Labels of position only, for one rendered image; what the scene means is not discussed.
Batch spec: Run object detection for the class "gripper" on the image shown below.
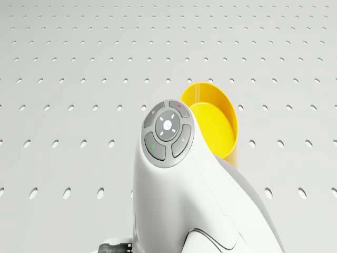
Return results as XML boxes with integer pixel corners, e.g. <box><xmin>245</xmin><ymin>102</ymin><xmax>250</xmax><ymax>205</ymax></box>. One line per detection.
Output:
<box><xmin>98</xmin><ymin>236</ymin><xmax>134</xmax><ymax>253</ymax></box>

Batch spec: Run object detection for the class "yellow bowl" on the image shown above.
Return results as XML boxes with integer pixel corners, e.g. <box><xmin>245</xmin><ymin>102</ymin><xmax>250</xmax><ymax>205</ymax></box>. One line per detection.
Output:
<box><xmin>180</xmin><ymin>82</ymin><xmax>239</xmax><ymax>169</ymax></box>

